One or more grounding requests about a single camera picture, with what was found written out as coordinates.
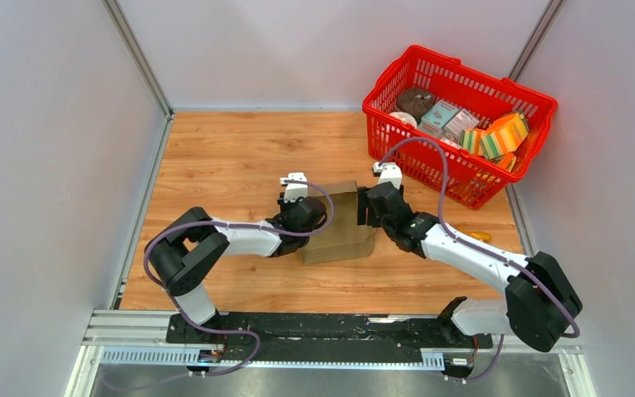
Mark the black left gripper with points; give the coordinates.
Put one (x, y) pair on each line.
(284, 206)

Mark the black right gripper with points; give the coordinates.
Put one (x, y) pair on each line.
(363, 203)

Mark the brown cardboard paper box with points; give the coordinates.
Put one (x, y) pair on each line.
(344, 239)

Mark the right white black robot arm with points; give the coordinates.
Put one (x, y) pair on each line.
(537, 304)

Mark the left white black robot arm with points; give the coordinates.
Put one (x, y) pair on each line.
(185, 252)

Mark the teal small box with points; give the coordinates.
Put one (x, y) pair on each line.
(438, 115)

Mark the grey white small box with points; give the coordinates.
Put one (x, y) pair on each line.
(462, 120)

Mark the orange green striped box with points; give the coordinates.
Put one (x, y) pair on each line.
(505, 135)

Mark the white round container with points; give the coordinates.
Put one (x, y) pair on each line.
(402, 119)

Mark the yellow small object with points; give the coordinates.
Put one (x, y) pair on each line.
(477, 235)

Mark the brown round packaged item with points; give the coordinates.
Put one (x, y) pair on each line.
(415, 101)

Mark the green orange striped pack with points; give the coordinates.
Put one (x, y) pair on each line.
(470, 140)

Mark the red plastic basket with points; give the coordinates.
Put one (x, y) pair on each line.
(469, 179)

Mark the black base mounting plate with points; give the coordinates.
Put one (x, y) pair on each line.
(324, 337)

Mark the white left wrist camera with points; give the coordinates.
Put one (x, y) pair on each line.
(295, 187)

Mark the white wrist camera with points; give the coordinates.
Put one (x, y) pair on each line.
(388, 172)
(295, 187)

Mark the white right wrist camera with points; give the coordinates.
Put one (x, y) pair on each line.
(388, 172)

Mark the right aluminium corner post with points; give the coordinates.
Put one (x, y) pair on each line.
(535, 38)

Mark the aluminium frame corner post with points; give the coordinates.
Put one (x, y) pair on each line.
(133, 46)

